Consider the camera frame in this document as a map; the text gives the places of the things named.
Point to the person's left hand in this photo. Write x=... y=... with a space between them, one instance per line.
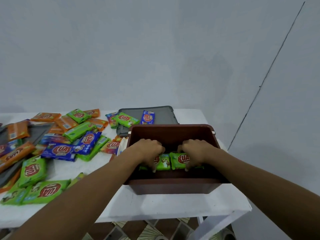
x=146 y=151

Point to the person's right hand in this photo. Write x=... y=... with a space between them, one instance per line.
x=197 y=152

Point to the person's right thumb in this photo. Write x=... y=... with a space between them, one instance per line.
x=187 y=164

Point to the person's left thumb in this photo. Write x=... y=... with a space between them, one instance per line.
x=154 y=165

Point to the green snack packet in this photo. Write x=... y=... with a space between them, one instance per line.
x=125 y=119
x=163 y=162
x=178 y=159

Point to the person's left forearm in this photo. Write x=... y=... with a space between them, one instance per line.
x=82 y=197

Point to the person's right forearm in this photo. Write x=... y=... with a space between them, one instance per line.
x=262 y=189

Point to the brown plastic storage box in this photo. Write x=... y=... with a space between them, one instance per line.
x=175 y=187

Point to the white plastic piece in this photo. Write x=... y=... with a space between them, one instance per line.
x=122 y=146

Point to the blue snack packet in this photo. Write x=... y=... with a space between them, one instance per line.
x=147 y=117

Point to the multicoloured snack packet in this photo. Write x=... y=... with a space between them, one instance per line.
x=110 y=120

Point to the white table leg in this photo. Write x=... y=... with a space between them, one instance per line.
x=212 y=226

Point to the pile of mixed snack packets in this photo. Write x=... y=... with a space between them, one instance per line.
x=60 y=150

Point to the dark grey plastic lid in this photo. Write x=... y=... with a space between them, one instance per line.
x=37 y=133

